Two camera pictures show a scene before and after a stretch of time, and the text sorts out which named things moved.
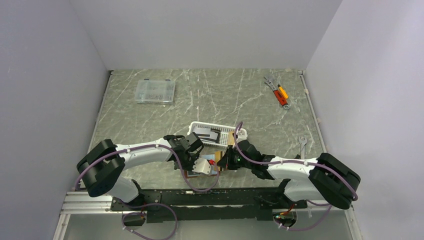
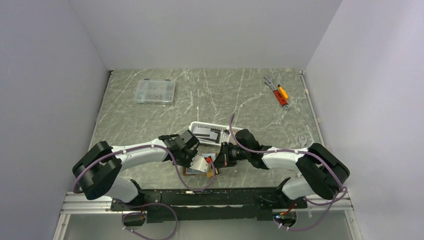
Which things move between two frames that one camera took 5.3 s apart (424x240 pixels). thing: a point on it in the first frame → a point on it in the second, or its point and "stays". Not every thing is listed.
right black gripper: [226, 161] → [223, 159]
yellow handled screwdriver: [283, 91] stays
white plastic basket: [216, 134] stays
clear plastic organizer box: [155, 92] stays
